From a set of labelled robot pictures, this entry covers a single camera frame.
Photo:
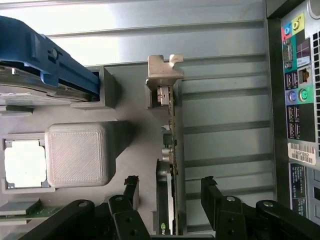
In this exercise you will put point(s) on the open grey PC case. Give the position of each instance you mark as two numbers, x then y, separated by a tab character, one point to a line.
275	100

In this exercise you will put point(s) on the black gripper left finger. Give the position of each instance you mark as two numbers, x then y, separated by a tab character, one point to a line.
125	220

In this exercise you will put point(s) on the green RAM stick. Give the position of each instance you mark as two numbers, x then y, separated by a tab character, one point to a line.
42	211

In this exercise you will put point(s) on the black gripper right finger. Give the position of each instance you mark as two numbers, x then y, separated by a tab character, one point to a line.
230	220

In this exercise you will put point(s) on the grey printed parts rack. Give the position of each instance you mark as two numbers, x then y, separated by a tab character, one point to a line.
130	155

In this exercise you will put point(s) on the silver CPU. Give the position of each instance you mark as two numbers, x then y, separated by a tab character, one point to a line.
25	165

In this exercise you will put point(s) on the hard disk with blue bracket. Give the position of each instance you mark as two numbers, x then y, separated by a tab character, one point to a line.
50	37

